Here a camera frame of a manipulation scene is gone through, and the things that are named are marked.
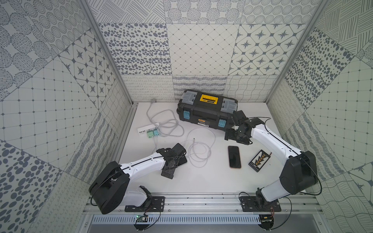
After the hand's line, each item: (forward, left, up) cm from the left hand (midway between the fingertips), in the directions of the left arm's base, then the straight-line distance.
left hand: (176, 160), depth 87 cm
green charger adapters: (+20, +19, 0) cm, 28 cm away
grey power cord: (+27, +10, +1) cm, 29 cm away
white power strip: (+23, +20, +2) cm, 31 cm away
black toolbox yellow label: (+29, -20, +15) cm, 38 cm away
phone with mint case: (-5, -5, +15) cm, 17 cm away
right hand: (+9, -35, +9) cm, 37 cm away
